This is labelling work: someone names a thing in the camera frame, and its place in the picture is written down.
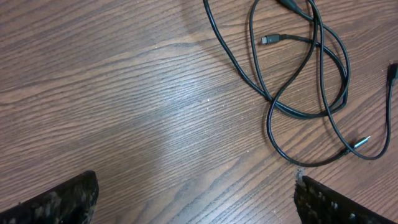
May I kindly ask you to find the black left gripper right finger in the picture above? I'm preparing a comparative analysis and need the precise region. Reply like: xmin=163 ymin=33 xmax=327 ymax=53
xmin=294 ymin=171 xmax=395 ymax=224

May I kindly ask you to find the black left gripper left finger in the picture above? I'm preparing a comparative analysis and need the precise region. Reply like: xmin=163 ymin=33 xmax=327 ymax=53
xmin=1 ymin=170 xmax=99 ymax=224

